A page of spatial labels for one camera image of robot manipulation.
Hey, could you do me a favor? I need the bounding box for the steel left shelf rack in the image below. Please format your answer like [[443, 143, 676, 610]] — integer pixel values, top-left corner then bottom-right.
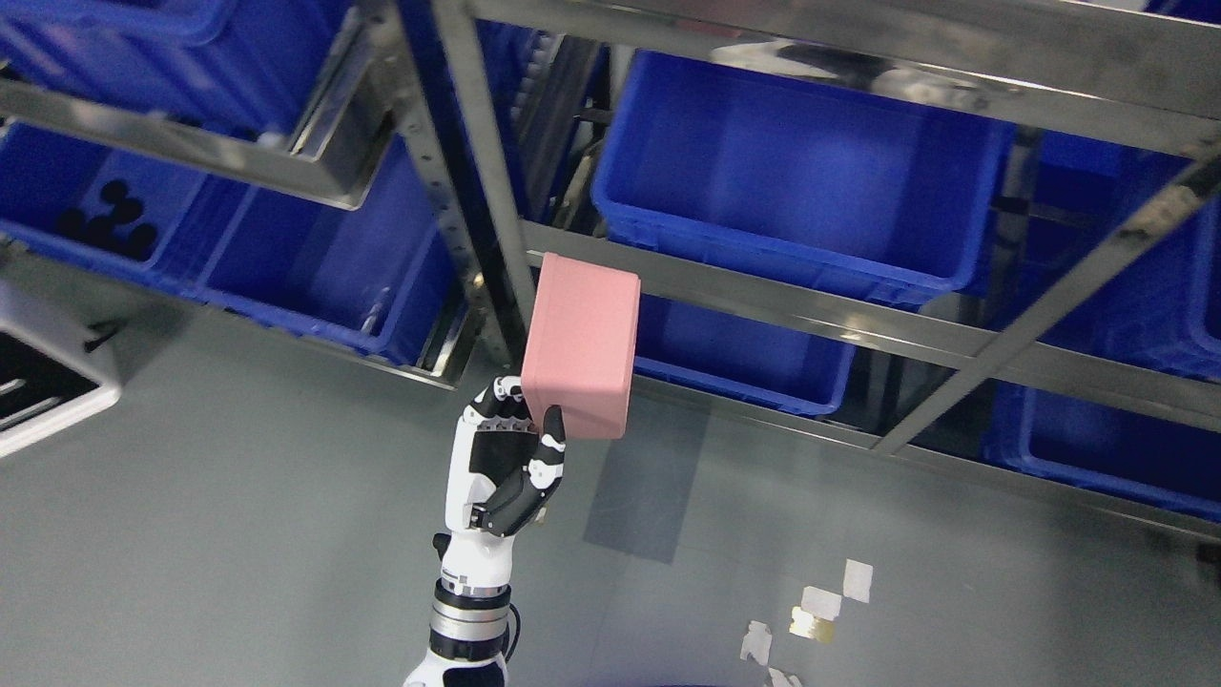
[[2, 1, 1219, 472]]

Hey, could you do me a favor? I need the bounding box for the large blue shelf bin centre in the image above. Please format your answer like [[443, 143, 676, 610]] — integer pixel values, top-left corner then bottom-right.
[[591, 52, 1015, 310]]

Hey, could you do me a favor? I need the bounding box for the pink storage box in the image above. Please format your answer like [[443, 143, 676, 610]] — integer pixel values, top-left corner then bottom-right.
[[523, 253, 642, 441]]

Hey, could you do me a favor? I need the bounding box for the blue bin lower right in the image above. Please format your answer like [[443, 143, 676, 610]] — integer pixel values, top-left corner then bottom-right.
[[983, 382, 1221, 523]]

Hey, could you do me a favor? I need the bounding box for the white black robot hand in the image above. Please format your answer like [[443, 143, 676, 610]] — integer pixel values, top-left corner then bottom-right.
[[444, 377, 567, 564]]

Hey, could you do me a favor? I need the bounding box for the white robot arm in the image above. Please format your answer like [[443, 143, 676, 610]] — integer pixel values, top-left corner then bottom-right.
[[404, 377, 567, 686]]

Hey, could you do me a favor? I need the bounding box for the white black cart corner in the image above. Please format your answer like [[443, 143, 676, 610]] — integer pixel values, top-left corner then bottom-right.
[[1, 281, 125, 458]]

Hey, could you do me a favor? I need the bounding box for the blue bin below centre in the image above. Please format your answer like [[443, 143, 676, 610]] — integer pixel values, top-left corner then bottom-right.
[[635, 295, 856, 419]]

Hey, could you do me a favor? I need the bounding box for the blue bin with black balls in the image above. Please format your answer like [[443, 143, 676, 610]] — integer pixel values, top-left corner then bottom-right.
[[1, 123, 457, 366]]

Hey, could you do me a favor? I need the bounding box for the blue bin top left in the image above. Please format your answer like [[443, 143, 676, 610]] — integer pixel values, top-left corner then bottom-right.
[[1, 1, 352, 135]]

